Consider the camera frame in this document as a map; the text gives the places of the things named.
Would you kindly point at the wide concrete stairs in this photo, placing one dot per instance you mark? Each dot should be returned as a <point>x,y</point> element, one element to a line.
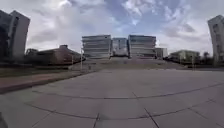
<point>133,64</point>

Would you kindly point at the banded glass building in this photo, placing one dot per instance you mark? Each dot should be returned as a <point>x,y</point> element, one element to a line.
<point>96,46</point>

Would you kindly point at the grey concrete slab plaza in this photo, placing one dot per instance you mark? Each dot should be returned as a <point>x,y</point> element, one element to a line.
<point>126,86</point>

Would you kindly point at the short pale pole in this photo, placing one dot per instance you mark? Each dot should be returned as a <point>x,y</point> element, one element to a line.
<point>72,61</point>

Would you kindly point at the small pale building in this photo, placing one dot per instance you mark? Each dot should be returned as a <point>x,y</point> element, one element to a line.
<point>162,52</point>

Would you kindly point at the low brown building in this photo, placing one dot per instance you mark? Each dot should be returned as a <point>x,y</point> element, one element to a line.
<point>60,55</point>

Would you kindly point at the low pale building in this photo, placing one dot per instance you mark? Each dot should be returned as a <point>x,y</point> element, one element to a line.
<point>185,54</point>

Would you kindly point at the reddish paved strip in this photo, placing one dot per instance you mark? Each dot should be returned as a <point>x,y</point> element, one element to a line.
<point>30,80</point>

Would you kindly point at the grass strip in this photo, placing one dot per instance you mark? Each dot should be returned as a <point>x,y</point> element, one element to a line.
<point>20,71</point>

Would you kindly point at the tall pale building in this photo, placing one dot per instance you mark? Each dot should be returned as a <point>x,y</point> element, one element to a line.
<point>20,33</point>

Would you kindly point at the tall grey building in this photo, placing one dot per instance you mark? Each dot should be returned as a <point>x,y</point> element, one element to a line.
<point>217,36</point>

